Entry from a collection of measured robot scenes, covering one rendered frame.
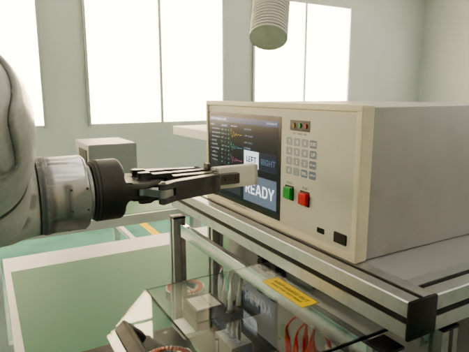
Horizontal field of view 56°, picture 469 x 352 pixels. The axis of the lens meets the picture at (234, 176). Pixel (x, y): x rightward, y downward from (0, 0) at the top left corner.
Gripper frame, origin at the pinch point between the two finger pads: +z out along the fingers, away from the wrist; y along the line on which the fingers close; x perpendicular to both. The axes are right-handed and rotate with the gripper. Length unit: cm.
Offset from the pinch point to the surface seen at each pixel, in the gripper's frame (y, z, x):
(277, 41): -106, 80, 33
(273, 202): -4.4, 9.8, -6.2
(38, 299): -77, -22, -47
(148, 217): -153, 37, -50
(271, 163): -5.0, 9.8, 0.3
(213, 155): -25.9, 9.7, -0.9
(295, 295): 9.6, 4.1, -15.2
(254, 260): -29.2, 21.8, -27.0
